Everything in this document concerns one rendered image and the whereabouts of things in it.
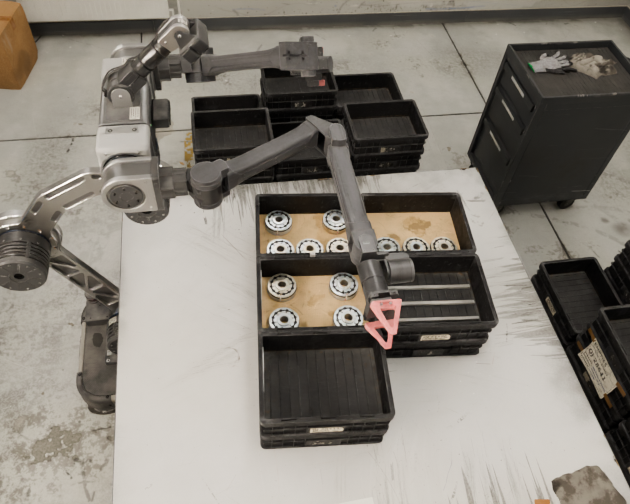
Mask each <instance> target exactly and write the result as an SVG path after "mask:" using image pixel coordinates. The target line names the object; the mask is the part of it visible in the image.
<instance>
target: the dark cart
mask: <svg viewBox="0 0 630 504"><path fill-rule="evenodd" d="M557 50H558V51H559V52H560V55H559V56H558V57H557V58H559V57H562V56H563V55H566V56H567V57H566V58H565V59H568V58H570V57H572V56H573V55H574V54H577V53H585V54H586V53H592V55H599V56H602V57H603V59H607V60H609V59H611V60H613V61H614V62H616V64H614V65H613V66H614V68H615V69H616V70H617V73H616V74H613V75H606V76H605V75H601V76H599V78H598V79H595V78H593V77H591V76H589V75H586V74H584V73H581V72H579V71H577V72H573V71H565V74H556V73H551V72H536V73H535V72H533V70H532V69H531V68H530V67H529V65H528V63H532V62H537V61H539V59H540V56H541V55H542V54H544V53H548V54H549V56H548V57H551V56H553V55H555V54H556V51H557ZM557 58H555V59H557ZM629 131H630V61H629V60H628V59H627V57H626V56H625V55H624V54H623V53H622V51H621V50H620V49H619V48H618V47H617V45H616V44H615V43H614V42H613V41H612V40H592V41H566V42H540V43H514V44H508V45H507V48H506V51H505V53H504V56H503V59H502V61H501V64H500V67H499V69H498V72H497V75H496V77H495V80H494V83H493V86H492V88H491V91H490V94H489V96H488V99H487V102H486V104H485V107H484V110H483V112H482V115H481V118H480V120H479V123H478V126H477V128H476V131H475V134H474V136H473V139H472V142H471V144H470V147H469V150H468V152H467V155H468V157H469V159H470V161H471V162H470V163H471V165H470V166H469V168H474V167H477V169H478V171H479V173H480V175H481V177H482V179H483V181H484V183H485V186H486V188H487V190H488V192H489V194H490V196H491V198H492V200H493V202H494V204H495V207H496V209H497V211H498V213H500V212H501V211H502V210H503V209H504V206H507V205H519V204H530V203H542V202H554V201H557V205H558V207H559V208H560V209H565V208H568V207H569V206H571V205H572V204H573V203H574V201H575V200H577V199H586V198H587V196H588V194H589V193H590V191H591V190H592V188H593V187H594V185H595V184H596V182H597V181H598V179H599V177H600V176H601V174H602V173H603V171H604V170H605V168H606V167H607V165H608V163H609V162H610V160H611V159H612V157H613V156H614V154H615V153H616V151H617V150H618V148H619V146H620V145H621V143H622V142H623V140H624V139H625V137H626V136H627V134H628V132H629Z"/></svg>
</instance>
